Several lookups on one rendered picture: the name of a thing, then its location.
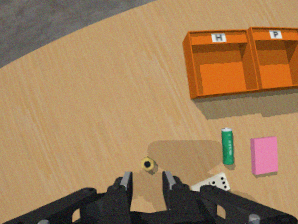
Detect green aa battery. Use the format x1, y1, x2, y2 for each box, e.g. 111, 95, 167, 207
221, 127, 234, 165

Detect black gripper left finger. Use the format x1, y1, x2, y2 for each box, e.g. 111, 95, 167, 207
3, 172, 133, 224

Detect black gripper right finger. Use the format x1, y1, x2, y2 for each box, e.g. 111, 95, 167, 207
162, 171, 298, 224

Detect white domino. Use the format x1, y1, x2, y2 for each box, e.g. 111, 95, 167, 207
191, 172, 230, 191

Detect pink square pad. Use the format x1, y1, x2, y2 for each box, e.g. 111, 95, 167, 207
250, 136, 278, 175

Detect orange three-compartment bin rack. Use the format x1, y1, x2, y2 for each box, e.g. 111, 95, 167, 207
182, 27, 298, 99

